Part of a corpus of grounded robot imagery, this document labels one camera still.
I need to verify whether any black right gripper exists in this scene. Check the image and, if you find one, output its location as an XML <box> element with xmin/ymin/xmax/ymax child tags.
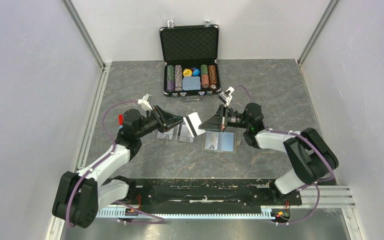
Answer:
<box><xmin>199</xmin><ymin>104</ymin><xmax>251</xmax><ymax>133</ymax></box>

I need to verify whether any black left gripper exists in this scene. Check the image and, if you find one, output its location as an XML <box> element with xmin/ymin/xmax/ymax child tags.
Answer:
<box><xmin>135</xmin><ymin>104</ymin><xmax>184</xmax><ymax>139</ymax></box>

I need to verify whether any clear plastic card sleeve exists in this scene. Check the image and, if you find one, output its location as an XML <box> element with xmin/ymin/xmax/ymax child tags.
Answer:
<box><xmin>156</xmin><ymin>124</ymin><xmax>195</xmax><ymax>143</ymax></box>

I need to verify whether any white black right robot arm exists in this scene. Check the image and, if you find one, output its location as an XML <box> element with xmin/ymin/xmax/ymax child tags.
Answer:
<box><xmin>199</xmin><ymin>102</ymin><xmax>339</xmax><ymax>204</ymax></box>

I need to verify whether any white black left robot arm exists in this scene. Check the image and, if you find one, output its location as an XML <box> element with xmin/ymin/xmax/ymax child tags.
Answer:
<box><xmin>51</xmin><ymin>105</ymin><xmax>183</xmax><ymax>228</ymax></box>

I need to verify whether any blue playing card deck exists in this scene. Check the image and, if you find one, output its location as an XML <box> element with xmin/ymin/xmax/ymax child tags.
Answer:
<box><xmin>182</xmin><ymin>76</ymin><xmax>201</xmax><ymax>91</ymax></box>

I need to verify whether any orange brown chip stack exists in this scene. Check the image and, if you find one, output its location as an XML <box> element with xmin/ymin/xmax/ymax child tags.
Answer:
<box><xmin>208</xmin><ymin>65</ymin><xmax>218</xmax><ymax>89</ymax></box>

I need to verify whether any green orange chip stack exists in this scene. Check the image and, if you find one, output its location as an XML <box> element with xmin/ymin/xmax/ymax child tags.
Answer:
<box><xmin>200</xmin><ymin>64</ymin><xmax>210</xmax><ymax>89</ymax></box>

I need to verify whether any yellow dealer button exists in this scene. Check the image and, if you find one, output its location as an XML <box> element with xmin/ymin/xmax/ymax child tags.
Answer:
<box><xmin>182</xmin><ymin>68</ymin><xmax>193</xmax><ymax>77</ymax></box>

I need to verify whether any blue dealer button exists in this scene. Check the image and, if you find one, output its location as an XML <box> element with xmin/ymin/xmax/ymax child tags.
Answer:
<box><xmin>191</xmin><ymin>67</ymin><xmax>201</xmax><ymax>76</ymax></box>

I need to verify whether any colourful toy block stack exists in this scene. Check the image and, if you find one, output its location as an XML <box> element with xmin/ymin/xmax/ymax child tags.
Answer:
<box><xmin>118</xmin><ymin>114</ymin><xmax>124</xmax><ymax>129</ymax></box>

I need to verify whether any grey purple chip stack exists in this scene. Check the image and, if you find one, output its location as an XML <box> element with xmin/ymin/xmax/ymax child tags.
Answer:
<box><xmin>174</xmin><ymin>65</ymin><xmax>183</xmax><ymax>91</ymax></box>

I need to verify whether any purple green chip stack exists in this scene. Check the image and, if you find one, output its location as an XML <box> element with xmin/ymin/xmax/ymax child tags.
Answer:
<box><xmin>166</xmin><ymin>65</ymin><xmax>175</xmax><ymax>92</ymax></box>

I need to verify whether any black poker chip case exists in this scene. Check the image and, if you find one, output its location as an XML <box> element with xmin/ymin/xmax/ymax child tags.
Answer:
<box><xmin>159</xmin><ymin>20</ymin><xmax>222</xmax><ymax>101</ymax></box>

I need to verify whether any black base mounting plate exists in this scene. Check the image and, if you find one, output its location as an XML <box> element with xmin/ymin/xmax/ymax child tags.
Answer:
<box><xmin>122</xmin><ymin>178</ymin><xmax>302</xmax><ymax>214</ymax></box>

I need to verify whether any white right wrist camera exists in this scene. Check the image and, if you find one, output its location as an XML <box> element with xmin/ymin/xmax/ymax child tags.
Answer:
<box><xmin>218</xmin><ymin>86</ymin><xmax>235</xmax><ymax>108</ymax></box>

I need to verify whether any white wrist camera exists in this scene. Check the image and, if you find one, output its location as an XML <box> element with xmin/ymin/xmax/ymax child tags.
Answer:
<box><xmin>218</xmin><ymin>86</ymin><xmax>235</xmax><ymax>108</ymax></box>
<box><xmin>137</xmin><ymin>93</ymin><xmax>153</xmax><ymax>111</ymax></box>

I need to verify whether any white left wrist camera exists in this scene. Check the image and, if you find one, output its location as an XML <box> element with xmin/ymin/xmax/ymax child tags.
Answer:
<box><xmin>137</xmin><ymin>93</ymin><xmax>153</xmax><ymax>111</ymax></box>

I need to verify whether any white slotted cable duct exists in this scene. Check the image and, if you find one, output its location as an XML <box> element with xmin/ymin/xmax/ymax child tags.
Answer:
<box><xmin>96</xmin><ymin>205</ymin><xmax>275</xmax><ymax>220</ymax></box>

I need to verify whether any aluminium frame rail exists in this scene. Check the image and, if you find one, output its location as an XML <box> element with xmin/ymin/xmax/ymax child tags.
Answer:
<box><xmin>46</xmin><ymin>184</ymin><xmax>357</xmax><ymax>233</ymax></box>

